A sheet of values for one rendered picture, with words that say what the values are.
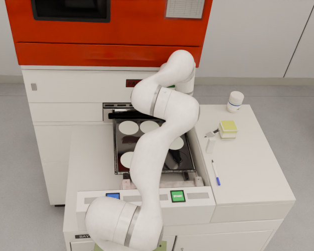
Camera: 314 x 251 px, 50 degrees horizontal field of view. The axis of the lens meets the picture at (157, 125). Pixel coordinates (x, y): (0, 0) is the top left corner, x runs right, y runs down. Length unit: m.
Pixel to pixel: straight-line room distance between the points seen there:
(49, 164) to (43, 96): 0.51
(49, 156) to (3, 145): 0.99
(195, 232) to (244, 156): 0.41
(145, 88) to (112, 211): 0.38
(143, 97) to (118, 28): 0.49
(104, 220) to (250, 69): 2.97
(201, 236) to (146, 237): 0.66
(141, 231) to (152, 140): 0.26
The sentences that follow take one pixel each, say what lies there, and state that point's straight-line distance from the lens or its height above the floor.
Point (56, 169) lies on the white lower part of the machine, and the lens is 2.14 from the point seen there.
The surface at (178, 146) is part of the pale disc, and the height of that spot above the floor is 0.90.
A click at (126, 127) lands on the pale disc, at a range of 1.73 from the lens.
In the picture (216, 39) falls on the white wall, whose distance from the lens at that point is 3.41.
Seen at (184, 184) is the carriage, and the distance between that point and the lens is 1.54.
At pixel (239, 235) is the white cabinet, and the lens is 1.69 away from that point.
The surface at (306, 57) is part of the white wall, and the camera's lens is 3.92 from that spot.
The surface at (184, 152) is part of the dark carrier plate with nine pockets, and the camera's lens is 1.65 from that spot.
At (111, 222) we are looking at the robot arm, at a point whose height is 1.24.
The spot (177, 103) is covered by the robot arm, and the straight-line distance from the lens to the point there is 1.04.
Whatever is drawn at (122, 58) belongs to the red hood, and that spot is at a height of 1.27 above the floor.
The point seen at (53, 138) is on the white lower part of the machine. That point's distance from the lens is 1.95.
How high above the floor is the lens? 2.09
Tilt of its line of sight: 43 degrees down
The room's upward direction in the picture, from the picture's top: 8 degrees clockwise
